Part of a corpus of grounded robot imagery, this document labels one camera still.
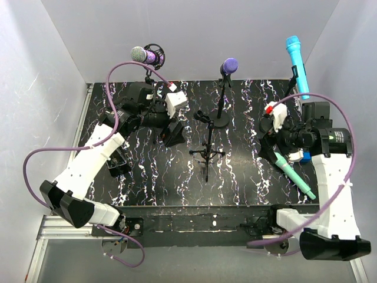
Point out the black round base stand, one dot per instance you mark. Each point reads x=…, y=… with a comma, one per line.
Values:
x=220, y=117
x=291, y=81

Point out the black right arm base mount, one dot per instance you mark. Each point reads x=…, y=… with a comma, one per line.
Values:
x=261, y=226

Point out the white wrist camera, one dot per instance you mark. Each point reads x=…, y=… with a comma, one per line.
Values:
x=277, y=112
x=175, y=102

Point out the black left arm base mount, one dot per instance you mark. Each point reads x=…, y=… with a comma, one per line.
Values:
x=133, y=227

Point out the black right round base stand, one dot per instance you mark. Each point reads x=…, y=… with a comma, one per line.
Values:
x=291, y=81

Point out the mint green microphone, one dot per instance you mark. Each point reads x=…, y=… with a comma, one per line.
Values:
x=293, y=176

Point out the purple foam head microphone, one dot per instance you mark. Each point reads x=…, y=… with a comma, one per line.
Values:
x=229, y=66

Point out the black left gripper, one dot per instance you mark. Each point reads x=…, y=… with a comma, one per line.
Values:
x=171, y=138

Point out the bright blue microphone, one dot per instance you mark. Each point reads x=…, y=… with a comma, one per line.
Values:
x=293, y=47

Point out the small blue block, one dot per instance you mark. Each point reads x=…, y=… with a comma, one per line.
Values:
x=306, y=157

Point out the aluminium frame rail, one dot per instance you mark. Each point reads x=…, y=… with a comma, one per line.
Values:
x=54, y=227

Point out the purple glitter silver mesh microphone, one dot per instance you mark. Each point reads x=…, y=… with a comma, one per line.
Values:
x=139, y=54

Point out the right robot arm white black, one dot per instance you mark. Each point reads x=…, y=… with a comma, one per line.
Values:
x=336, y=235

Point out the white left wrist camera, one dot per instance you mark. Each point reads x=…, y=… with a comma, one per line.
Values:
x=175, y=102

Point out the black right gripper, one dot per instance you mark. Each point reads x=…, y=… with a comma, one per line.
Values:
x=267, y=141

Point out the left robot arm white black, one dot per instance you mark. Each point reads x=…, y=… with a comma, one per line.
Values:
x=138, y=107

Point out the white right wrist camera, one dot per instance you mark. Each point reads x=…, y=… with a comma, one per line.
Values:
x=277, y=112

